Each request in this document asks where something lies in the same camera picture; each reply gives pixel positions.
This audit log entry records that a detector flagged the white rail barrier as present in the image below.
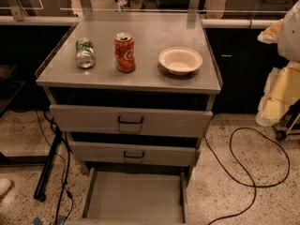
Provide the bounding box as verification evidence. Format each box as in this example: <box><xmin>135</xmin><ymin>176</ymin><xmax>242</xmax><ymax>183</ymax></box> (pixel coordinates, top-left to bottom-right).
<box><xmin>0</xmin><ymin>16</ymin><xmax>277</xmax><ymax>29</ymax></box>

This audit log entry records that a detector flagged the black floor cable left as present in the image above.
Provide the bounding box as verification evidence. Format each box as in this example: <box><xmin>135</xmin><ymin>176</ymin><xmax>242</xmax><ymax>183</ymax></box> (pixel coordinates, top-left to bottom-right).
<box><xmin>35</xmin><ymin>110</ymin><xmax>75</xmax><ymax>225</ymax></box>

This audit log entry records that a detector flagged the blue tape piece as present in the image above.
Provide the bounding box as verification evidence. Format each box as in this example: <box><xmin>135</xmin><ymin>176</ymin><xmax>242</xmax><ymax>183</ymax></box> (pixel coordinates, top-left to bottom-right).
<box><xmin>32</xmin><ymin>216</ymin><xmax>67</xmax><ymax>225</ymax></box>

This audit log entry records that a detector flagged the grey drawer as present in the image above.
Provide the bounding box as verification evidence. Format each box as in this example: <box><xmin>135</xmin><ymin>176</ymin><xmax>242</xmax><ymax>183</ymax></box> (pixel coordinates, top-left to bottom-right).
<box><xmin>68</xmin><ymin>132</ymin><xmax>201</xmax><ymax>167</ymax></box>
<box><xmin>50</xmin><ymin>104</ymin><xmax>212</xmax><ymax>138</ymax></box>
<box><xmin>66</xmin><ymin>167</ymin><xmax>188</xmax><ymax>225</ymax></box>

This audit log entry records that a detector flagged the wheeled cart base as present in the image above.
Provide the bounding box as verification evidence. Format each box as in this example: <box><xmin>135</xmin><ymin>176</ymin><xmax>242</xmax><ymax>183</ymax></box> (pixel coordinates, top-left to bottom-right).
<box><xmin>272</xmin><ymin>100</ymin><xmax>300</xmax><ymax>142</ymax></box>

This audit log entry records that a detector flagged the white paper bowl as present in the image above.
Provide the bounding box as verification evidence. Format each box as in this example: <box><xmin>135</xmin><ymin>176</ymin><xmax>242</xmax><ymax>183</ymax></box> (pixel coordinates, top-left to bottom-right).
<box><xmin>158</xmin><ymin>47</ymin><xmax>203</xmax><ymax>76</ymax></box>

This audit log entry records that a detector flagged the green soda can lying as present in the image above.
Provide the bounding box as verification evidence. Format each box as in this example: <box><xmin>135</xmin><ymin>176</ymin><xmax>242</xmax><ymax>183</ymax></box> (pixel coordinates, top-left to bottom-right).
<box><xmin>75</xmin><ymin>37</ymin><xmax>96</xmax><ymax>68</ymax></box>

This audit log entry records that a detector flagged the black floor cable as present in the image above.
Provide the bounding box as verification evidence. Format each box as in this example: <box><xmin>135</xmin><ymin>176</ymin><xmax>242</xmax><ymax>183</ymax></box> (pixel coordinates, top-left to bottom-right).
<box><xmin>35</xmin><ymin>110</ymin><xmax>75</xmax><ymax>225</ymax></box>
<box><xmin>203</xmin><ymin>127</ymin><xmax>292</xmax><ymax>225</ymax></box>

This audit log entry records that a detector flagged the grey middle drawer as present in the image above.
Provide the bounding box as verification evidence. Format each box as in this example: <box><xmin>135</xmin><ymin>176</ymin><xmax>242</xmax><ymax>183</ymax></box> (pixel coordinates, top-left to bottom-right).
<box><xmin>68</xmin><ymin>132</ymin><xmax>201</xmax><ymax>167</ymax></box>

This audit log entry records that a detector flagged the black stand leg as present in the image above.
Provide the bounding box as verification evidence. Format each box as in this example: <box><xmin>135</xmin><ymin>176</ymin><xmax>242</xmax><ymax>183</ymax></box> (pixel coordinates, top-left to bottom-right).
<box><xmin>34</xmin><ymin>127</ymin><xmax>62</xmax><ymax>203</ymax></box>

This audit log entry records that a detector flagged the grey top drawer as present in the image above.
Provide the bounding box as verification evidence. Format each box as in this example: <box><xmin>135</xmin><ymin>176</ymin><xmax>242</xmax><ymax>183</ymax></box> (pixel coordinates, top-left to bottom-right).
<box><xmin>50</xmin><ymin>104</ymin><xmax>212</xmax><ymax>138</ymax></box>

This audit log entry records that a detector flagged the red cola can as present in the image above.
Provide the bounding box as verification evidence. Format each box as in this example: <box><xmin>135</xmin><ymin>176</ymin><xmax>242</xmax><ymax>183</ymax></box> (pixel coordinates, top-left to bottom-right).
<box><xmin>114</xmin><ymin>32</ymin><xmax>136</xmax><ymax>73</ymax></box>

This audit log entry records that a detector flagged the grey bottom drawer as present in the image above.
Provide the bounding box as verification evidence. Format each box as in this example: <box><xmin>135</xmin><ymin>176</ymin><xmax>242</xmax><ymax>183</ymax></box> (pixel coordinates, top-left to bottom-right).
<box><xmin>66</xmin><ymin>167</ymin><xmax>188</xmax><ymax>225</ymax></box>

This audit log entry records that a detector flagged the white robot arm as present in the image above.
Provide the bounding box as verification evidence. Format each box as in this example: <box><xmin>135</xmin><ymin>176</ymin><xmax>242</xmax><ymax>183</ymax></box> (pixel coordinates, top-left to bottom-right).
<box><xmin>256</xmin><ymin>1</ymin><xmax>300</xmax><ymax>127</ymax></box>

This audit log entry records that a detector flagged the white shoe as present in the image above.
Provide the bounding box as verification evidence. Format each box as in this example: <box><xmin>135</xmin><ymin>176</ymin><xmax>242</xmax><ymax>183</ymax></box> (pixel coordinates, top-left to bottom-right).
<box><xmin>0</xmin><ymin>178</ymin><xmax>12</xmax><ymax>198</ymax></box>

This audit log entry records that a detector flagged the grey metal drawer cabinet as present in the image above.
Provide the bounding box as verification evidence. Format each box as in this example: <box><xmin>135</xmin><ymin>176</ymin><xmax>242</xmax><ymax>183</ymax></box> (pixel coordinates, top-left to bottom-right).
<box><xmin>37</xmin><ymin>12</ymin><xmax>222</xmax><ymax>174</ymax></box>

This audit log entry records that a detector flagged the black floor cable right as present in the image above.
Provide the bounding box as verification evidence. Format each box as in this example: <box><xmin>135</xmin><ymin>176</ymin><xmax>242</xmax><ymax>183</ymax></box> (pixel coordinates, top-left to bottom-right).
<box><xmin>203</xmin><ymin>127</ymin><xmax>292</xmax><ymax>225</ymax></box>

